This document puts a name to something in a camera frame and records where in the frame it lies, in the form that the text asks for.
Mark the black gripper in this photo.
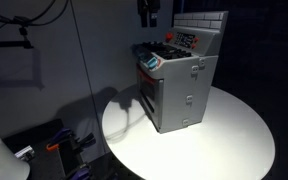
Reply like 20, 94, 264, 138
136, 0, 161, 29

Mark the grey toy stove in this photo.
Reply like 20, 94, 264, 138
129, 10, 229, 135

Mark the purple orange spring clamp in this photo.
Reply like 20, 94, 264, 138
45, 127, 74, 152

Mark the black equipment box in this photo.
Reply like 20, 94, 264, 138
3, 118, 87, 180

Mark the black cable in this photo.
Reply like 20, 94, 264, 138
26, 0, 70, 28

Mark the silver metal bracket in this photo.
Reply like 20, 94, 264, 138
14, 146, 36, 162

